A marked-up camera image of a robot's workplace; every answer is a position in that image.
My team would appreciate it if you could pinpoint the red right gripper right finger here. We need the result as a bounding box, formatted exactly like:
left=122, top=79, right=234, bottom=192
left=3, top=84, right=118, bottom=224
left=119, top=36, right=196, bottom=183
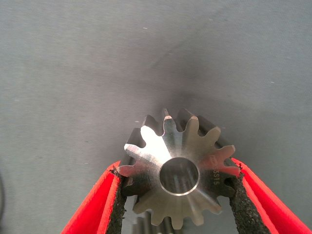
left=228, top=157, right=312, bottom=234

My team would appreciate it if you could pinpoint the dark grey table cloth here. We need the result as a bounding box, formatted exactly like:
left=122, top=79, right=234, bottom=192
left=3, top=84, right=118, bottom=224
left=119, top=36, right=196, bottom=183
left=0, top=0, right=312, bottom=234

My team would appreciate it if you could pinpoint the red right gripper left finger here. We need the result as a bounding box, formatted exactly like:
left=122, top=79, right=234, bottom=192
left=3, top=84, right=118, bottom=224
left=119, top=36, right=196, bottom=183
left=60, top=160, right=128, bottom=234

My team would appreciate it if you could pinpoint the large steel gear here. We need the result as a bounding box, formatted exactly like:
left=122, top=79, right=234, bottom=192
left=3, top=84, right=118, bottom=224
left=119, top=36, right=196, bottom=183
left=118, top=108, right=241, bottom=234

